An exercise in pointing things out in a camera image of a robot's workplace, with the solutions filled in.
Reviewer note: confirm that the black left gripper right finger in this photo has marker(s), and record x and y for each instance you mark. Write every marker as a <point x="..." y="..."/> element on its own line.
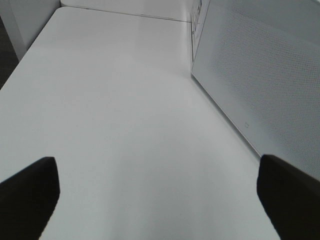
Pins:
<point x="290" y="198"/>

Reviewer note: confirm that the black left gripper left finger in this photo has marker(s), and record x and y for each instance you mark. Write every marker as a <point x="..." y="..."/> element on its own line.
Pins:
<point x="28" y="199"/>

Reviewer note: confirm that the white microwave door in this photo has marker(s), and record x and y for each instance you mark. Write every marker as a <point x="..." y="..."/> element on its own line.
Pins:
<point x="260" y="62"/>

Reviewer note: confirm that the white microwave oven body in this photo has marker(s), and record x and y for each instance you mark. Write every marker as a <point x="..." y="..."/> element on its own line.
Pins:
<point x="197" y="16"/>

